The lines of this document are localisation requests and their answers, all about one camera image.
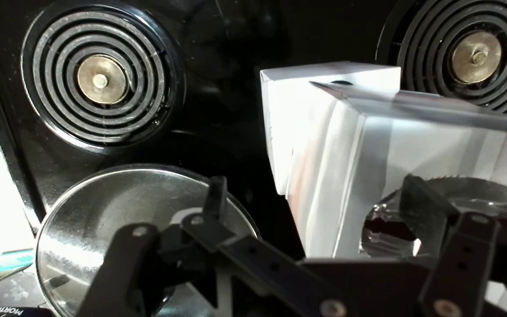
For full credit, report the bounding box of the black coil burner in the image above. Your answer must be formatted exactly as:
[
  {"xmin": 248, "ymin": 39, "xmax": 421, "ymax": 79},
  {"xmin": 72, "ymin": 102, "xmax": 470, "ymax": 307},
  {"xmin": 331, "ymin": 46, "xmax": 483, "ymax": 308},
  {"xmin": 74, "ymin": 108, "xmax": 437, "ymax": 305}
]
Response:
[
  {"xmin": 20, "ymin": 2, "xmax": 183, "ymax": 150},
  {"xmin": 375, "ymin": 0, "xmax": 507, "ymax": 120}
]

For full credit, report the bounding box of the white tissue box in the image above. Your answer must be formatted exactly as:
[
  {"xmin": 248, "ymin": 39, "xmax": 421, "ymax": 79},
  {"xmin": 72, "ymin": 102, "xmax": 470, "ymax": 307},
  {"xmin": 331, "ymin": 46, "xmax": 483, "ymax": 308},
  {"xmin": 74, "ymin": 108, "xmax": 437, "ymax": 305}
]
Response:
[{"xmin": 257, "ymin": 60, "xmax": 405, "ymax": 197}]

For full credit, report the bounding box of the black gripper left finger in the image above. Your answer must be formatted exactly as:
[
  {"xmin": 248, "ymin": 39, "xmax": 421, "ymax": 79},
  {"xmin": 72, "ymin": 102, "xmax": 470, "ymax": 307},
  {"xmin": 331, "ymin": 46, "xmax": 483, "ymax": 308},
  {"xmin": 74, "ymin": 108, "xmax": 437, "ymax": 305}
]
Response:
[{"xmin": 76, "ymin": 174, "xmax": 349, "ymax": 317}]

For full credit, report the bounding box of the black electric stove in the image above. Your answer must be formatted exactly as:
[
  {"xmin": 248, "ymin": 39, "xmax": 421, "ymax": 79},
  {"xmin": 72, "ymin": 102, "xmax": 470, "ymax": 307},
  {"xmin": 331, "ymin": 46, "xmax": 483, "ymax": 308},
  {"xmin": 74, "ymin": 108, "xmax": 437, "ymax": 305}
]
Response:
[{"xmin": 0, "ymin": 0, "xmax": 507, "ymax": 317}]

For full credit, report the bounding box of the silver metal pan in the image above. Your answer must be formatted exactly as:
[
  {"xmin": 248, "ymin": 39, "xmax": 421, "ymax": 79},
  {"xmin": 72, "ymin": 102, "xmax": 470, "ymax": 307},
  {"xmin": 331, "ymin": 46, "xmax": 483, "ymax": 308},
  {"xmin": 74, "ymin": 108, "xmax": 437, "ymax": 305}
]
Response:
[{"xmin": 32, "ymin": 164, "xmax": 261, "ymax": 317}]

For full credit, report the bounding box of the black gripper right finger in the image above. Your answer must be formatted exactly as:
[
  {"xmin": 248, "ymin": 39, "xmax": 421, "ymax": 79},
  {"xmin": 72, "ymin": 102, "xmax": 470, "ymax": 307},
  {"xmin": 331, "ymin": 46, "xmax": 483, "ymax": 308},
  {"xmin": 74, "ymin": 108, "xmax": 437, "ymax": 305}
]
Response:
[{"xmin": 400, "ymin": 173, "xmax": 507, "ymax": 317}]

